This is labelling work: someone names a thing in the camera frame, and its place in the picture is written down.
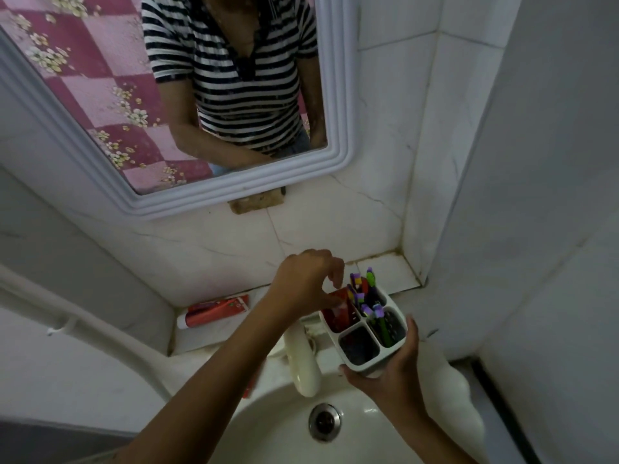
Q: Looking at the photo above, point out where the red packet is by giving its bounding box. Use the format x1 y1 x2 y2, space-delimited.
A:
321 287 357 332

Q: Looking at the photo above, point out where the person's right hand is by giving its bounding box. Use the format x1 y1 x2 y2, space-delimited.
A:
339 315 428 422

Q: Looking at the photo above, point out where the person's right forearm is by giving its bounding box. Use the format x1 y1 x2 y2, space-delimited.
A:
389 403 482 464

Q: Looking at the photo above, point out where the red toothpaste tube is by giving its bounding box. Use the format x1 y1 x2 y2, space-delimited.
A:
176 294 251 330

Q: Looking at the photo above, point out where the white faucet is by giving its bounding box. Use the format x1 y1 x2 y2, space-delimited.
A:
283 318 323 398

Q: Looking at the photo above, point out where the white four-compartment toothbrush holder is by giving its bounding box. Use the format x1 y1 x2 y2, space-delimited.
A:
319 284 409 373

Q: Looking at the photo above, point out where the metal sink drain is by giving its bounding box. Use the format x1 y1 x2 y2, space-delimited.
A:
309 403 343 443

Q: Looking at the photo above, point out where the white sink basin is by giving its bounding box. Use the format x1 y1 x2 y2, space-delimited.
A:
167 304 486 464

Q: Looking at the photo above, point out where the person's left forearm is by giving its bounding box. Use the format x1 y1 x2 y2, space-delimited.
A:
112 302 291 464

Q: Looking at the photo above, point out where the white-framed wall mirror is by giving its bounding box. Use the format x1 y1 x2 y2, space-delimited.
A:
0 0 361 221

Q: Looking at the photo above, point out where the person's left hand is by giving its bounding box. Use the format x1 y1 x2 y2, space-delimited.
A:
267 249 348 325

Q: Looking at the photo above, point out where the white wall pipe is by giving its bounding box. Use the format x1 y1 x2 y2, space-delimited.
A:
0 264 174 402

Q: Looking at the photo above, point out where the brown mirror mount block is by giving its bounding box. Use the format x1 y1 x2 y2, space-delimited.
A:
228 186 287 215

